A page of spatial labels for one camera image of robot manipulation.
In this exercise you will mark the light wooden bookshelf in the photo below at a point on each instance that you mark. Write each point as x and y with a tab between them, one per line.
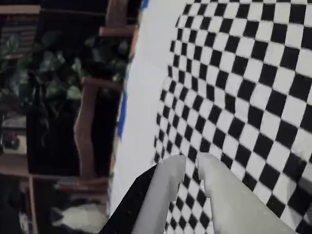
14	163

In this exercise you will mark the blue tape strip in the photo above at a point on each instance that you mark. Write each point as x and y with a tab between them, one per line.
123	114
143	5

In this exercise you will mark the green leafy houseplant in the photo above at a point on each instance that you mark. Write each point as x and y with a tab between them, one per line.
53	65

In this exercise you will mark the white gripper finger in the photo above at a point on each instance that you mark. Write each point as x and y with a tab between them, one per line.
231	200
158	195

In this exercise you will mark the black white checkered mat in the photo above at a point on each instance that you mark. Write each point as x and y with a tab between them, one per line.
243	85

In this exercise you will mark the white rounded object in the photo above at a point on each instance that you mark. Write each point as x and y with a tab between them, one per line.
80	217

